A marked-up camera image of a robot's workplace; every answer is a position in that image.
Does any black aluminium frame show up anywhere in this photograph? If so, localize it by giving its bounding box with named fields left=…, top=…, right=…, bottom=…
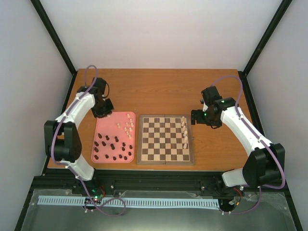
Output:
left=15, top=0, right=292, bottom=231

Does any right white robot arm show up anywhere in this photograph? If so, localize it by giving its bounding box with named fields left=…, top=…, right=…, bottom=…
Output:
left=191, top=86, right=286, bottom=189

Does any wooden chess board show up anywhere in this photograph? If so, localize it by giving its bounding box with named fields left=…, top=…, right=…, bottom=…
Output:
left=137, top=115, right=195, bottom=165

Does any pink plastic tray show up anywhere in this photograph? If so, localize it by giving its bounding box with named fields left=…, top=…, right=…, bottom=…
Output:
left=91, top=112, right=136, bottom=164

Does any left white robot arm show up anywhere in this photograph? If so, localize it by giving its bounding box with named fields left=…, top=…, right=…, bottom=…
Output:
left=44, top=78, right=114, bottom=194

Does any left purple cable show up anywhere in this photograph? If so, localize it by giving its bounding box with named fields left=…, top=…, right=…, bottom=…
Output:
left=49, top=64, right=126, bottom=216

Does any light blue cable duct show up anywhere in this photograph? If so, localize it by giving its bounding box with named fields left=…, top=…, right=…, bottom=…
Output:
left=37, top=195, right=219, bottom=210

